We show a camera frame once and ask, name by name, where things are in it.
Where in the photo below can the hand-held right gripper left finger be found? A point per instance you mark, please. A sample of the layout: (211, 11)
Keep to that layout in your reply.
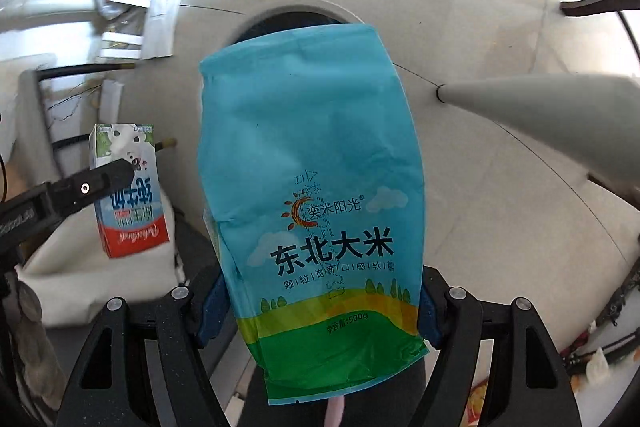
(210, 314)

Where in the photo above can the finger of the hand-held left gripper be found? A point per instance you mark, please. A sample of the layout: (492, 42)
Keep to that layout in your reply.
(95, 187)

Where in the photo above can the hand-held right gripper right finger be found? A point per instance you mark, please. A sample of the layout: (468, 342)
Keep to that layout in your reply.
(434, 317)

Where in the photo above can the red white milk carton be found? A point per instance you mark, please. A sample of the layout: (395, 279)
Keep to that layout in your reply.
(132, 217)

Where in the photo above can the blue green rice bag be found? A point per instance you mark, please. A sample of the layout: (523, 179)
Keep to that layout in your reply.
(310, 157)

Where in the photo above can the white round trash bin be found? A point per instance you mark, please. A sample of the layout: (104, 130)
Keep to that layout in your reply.
(290, 19)

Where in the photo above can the white cushioned seat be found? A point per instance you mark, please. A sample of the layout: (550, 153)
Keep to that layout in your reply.
(100, 282)

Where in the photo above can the orange snack packet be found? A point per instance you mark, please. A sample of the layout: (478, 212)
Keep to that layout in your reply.
(477, 407)

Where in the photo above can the grey brown cloth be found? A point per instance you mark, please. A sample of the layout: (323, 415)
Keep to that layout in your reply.
(32, 337)

